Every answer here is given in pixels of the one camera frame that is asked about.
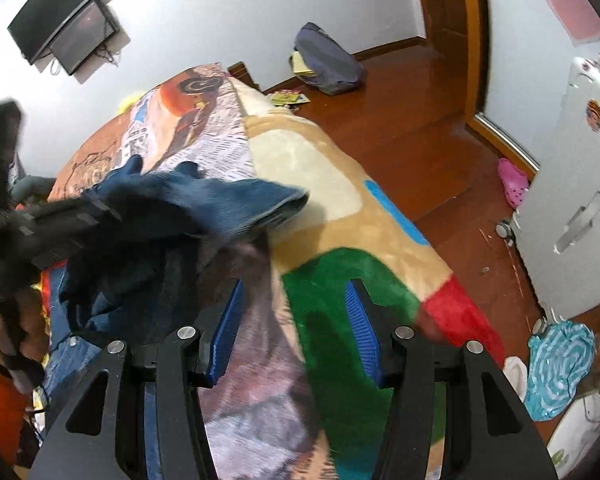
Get blue printed cloth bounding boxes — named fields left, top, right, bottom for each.
left=32, top=265, right=153, bottom=480

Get blue swirl patterned cloth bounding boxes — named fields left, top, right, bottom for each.
left=522, top=322, right=596, bottom=422

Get wooden bed footboard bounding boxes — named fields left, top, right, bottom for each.
left=227, top=61, right=258, bottom=88

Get grey blue bag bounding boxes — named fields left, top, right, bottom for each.
left=294, top=22, right=366, bottom=96

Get pink wall decal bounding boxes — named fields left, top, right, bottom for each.
left=485, top=0, right=600, bottom=46

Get wooden door frame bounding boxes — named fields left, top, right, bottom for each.
left=410, top=0, right=541, bottom=176

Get white cactus print bag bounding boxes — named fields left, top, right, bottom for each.
left=547, top=395, right=600, bottom=479

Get person's left hand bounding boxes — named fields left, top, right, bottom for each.
left=15, top=285, right=51, bottom=361

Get yellow paper pad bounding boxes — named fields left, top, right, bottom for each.
left=290, top=50, right=313, bottom=78

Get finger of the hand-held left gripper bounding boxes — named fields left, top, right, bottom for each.
left=30, top=227, right=106, bottom=271
left=30, top=196, right=123, bottom=233

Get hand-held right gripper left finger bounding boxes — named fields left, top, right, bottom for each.
left=30, top=278, right=244, bottom=480

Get white slipper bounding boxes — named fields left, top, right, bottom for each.
left=502, top=355, right=529, bottom=402

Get blue denim jeans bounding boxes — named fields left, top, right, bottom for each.
left=60, top=155, right=311, bottom=351

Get colourful magazine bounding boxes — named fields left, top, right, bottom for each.
left=267, top=90, right=311, bottom=108

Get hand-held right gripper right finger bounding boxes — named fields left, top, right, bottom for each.
left=345, top=280, right=558, bottom=480

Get multicoloured plush blanket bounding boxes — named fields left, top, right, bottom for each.
left=200, top=77, right=506, bottom=480

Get white cabinet door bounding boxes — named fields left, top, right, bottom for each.
left=497, top=55, right=600, bottom=323

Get black wall television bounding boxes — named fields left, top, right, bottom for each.
left=7, top=0, right=118, bottom=63

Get person's orange clothing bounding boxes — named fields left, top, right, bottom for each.
left=0, top=345, right=36, bottom=466

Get black monitor cable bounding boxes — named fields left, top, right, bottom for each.
left=97, top=44, right=124, bottom=67

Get pink clog shoe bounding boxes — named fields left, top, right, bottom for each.
left=497, top=158, right=531, bottom=210

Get small black wall monitor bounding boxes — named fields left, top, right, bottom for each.
left=50, top=0, right=121, bottom=76

